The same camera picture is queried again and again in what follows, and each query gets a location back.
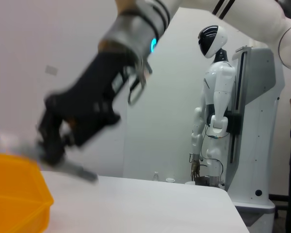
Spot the white black robot head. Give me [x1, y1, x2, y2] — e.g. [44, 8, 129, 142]
[197, 25, 228, 58]

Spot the white grey robot stand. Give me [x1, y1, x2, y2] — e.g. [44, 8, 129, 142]
[226, 46, 286, 216]

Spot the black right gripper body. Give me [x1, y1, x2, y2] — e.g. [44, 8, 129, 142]
[45, 48, 138, 148]

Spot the yellow plastic bin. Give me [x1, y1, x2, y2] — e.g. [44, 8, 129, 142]
[0, 152, 55, 233]

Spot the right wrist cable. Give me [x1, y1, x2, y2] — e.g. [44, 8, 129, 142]
[127, 55, 153, 106]

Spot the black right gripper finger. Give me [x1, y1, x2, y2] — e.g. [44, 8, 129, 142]
[63, 131, 76, 148]
[36, 111, 66, 166]

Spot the grey glitter pen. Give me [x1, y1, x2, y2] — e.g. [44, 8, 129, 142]
[14, 140, 99, 183]

